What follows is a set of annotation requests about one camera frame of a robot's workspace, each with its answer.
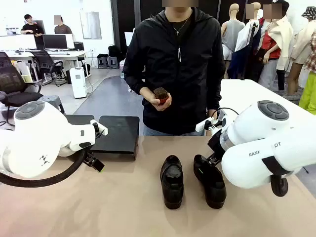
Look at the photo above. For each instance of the white office desk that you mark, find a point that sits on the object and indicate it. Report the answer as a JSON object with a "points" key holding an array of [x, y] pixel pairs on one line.
{"points": [[71, 53]]}

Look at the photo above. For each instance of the grey cabinet red sticker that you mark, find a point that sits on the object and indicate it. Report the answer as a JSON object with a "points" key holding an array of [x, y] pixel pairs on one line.
{"points": [[42, 24]]}

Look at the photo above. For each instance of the mannequin grey tank top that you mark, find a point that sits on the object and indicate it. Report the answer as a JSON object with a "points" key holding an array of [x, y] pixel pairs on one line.
{"points": [[234, 27]]}

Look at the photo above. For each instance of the mannequin red top cream jacket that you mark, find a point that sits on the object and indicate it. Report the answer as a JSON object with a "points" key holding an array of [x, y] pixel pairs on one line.
{"points": [[269, 44]]}

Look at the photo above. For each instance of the black leather shoe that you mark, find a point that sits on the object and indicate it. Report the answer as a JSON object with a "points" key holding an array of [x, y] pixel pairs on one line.
{"points": [[212, 187], [172, 187]]}

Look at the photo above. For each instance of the grey boots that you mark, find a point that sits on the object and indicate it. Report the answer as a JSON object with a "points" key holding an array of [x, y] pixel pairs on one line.
{"points": [[292, 96]]}

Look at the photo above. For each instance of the black computer monitor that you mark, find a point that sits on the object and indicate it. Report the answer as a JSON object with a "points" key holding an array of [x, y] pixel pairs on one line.
{"points": [[54, 42]]}

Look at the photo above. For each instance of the man in black shirt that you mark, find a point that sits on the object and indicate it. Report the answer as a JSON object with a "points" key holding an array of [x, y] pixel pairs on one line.
{"points": [[30, 28]]}

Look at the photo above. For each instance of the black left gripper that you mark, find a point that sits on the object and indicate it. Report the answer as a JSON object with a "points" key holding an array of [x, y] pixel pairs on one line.
{"points": [[88, 158]]}

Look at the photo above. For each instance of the plaid shirt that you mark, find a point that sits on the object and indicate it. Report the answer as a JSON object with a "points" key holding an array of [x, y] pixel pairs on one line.
{"points": [[312, 54]]}

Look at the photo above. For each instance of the mannequin white navy jacket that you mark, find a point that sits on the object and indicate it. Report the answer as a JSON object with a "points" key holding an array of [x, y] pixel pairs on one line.
{"points": [[244, 42]]}

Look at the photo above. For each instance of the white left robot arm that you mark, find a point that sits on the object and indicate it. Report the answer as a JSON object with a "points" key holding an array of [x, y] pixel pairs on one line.
{"points": [[37, 138]]}

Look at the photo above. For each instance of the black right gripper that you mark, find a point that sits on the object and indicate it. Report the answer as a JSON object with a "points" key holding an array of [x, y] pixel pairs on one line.
{"points": [[216, 145]]}

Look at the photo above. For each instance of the person's left hand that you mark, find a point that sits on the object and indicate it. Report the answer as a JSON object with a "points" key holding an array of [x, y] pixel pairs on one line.
{"points": [[209, 132]]}

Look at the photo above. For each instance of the black backpack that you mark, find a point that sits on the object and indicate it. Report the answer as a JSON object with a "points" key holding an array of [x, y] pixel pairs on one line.
{"points": [[114, 53]]}

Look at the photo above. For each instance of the mannequin bucket hat beige coat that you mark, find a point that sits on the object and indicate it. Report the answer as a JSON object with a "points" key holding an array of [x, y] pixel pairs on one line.
{"points": [[303, 42]]}

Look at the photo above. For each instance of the man in brown shirt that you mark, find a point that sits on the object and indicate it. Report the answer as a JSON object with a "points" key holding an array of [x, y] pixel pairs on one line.
{"points": [[63, 29]]}

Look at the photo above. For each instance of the person's left forearm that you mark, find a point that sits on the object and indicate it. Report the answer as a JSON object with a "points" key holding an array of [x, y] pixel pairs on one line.
{"points": [[217, 98]]}

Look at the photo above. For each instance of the black tripod pole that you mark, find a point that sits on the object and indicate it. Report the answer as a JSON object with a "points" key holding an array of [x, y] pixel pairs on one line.
{"points": [[253, 32]]}

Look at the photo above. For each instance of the neon yellow trousers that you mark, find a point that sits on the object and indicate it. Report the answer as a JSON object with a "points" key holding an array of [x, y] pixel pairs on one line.
{"points": [[308, 96]]}

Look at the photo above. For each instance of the grey wall panel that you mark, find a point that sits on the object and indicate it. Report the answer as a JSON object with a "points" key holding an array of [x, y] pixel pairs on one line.
{"points": [[90, 24]]}

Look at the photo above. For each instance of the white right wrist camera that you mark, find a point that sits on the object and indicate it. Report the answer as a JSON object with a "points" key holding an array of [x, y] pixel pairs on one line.
{"points": [[202, 126]]}

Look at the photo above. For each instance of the white table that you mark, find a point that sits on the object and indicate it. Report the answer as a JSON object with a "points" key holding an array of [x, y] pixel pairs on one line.
{"points": [[247, 91]]}

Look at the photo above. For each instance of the person's right forearm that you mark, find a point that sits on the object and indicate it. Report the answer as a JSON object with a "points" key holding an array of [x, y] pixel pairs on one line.
{"points": [[134, 84]]}

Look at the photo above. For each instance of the black shoe stand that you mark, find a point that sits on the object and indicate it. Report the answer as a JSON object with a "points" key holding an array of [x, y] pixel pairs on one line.
{"points": [[118, 138], [79, 119]]}

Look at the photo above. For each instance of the white desk partition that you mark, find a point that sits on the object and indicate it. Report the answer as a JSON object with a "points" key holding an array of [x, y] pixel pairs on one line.
{"points": [[17, 42]]}

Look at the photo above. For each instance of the clear plastic storage box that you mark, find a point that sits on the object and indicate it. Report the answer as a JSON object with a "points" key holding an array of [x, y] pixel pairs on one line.
{"points": [[122, 69]]}

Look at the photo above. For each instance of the white air purifier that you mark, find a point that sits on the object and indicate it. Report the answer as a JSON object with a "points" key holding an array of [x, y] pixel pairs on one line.
{"points": [[77, 84]]}

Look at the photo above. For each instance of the small grey stool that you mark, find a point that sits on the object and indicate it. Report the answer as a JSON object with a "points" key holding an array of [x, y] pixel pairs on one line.
{"points": [[103, 63], [113, 63]]}

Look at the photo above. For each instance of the person's right hand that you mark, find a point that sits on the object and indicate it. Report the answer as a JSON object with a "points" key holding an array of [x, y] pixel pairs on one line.
{"points": [[149, 95]]}

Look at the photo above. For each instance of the red shoe brush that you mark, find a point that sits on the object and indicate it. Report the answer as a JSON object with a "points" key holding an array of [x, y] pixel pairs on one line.
{"points": [[161, 95]]}

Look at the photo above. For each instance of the grey plastic stool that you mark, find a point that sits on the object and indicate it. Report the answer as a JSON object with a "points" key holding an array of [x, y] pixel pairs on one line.
{"points": [[53, 100]]}

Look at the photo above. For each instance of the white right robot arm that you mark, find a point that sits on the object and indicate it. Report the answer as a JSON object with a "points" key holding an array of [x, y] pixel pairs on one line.
{"points": [[259, 158]]}

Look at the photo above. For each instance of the person in black jacket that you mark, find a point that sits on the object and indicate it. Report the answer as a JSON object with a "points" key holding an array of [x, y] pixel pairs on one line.
{"points": [[172, 74]]}

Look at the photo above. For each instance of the small black monitor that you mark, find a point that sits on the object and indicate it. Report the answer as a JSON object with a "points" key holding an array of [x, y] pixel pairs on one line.
{"points": [[78, 46]]}

